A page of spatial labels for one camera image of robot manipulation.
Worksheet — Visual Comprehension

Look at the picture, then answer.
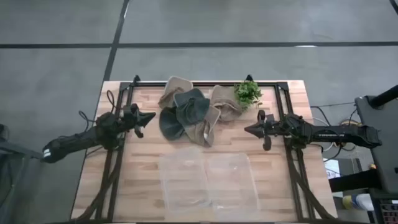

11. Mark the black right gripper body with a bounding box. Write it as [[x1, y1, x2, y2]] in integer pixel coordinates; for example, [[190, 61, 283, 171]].
[[257, 110, 282, 152]]

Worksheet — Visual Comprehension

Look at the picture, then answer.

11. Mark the clear plastic bin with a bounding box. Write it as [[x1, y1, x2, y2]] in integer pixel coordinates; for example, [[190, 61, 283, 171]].
[[205, 152, 261, 220], [158, 147, 212, 216]]

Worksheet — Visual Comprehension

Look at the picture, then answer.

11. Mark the black aluminium table frame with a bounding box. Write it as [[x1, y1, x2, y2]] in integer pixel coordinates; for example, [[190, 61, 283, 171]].
[[70, 74, 337, 223]]

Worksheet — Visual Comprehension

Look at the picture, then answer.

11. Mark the beige cap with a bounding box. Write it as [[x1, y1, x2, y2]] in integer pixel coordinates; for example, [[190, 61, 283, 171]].
[[157, 76, 194, 110], [210, 85, 244, 123], [183, 105, 222, 148]]

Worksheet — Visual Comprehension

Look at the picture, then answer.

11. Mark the dark grey monitor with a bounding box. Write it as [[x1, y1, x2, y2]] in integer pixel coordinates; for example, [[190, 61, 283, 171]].
[[354, 95, 398, 195]]

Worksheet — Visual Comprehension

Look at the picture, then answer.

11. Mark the green artificial plant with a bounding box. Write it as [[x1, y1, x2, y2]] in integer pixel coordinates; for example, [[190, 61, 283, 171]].
[[233, 80, 264, 111]]

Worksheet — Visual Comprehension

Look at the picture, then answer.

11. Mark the black support beam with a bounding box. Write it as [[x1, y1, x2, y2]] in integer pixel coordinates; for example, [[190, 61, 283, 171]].
[[328, 169, 383, 194]]

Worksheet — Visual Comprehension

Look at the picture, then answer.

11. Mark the black floor cable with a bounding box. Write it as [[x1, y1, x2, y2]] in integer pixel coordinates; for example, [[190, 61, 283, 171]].
[[310, 101, 358, 125]]

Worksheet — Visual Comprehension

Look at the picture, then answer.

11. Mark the black keyboard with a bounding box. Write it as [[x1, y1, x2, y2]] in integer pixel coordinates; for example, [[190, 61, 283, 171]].
[[381, 203, 398, 224]]

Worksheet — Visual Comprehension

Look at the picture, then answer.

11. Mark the white and yellow bottle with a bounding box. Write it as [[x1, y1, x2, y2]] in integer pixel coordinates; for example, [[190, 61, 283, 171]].
[[341, 193, 376, 212]]

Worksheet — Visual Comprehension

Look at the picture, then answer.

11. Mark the yellow cable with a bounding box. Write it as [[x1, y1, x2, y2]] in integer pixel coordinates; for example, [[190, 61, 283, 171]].
[[340, 119, 362, 128]]

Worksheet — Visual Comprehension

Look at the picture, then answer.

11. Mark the black round pole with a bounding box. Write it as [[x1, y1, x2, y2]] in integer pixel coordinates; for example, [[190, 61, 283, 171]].
[[369, 84, 398, 108]]

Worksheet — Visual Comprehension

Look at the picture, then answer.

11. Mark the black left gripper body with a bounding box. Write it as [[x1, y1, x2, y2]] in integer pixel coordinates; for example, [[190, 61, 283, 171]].
[[123, 103, 144, 139]]

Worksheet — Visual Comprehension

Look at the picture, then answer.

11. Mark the grey metal stand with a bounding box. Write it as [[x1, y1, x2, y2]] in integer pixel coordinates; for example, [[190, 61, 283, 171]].
[[0, 123, 44, 224]]

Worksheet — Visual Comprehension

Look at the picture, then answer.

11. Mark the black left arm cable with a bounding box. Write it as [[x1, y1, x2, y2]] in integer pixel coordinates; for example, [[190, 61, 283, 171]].
[[77, 90, 118, 133]]

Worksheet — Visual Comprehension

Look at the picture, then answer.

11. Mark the white paper sheet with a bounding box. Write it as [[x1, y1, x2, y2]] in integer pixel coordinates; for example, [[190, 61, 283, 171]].
[[323, 157, 341, 180]]

